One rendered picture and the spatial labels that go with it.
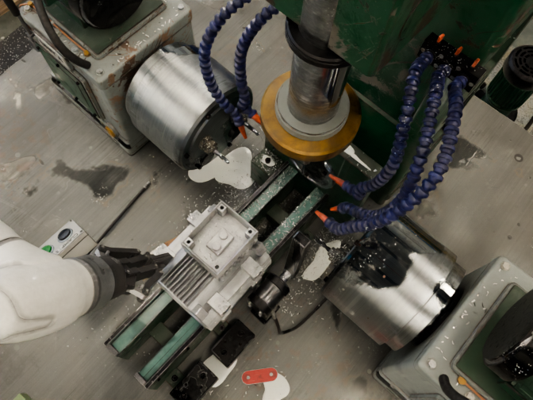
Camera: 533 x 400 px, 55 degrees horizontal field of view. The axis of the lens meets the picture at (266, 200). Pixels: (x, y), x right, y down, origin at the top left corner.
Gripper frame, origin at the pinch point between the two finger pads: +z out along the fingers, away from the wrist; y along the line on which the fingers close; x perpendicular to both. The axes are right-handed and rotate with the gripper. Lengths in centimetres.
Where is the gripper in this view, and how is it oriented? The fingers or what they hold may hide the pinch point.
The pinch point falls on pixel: (158, 262)
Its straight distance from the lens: 104.7
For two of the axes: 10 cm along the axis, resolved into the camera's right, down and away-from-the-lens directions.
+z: 3.1, -0.3, 9.5
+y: -7.4, -6.4, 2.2
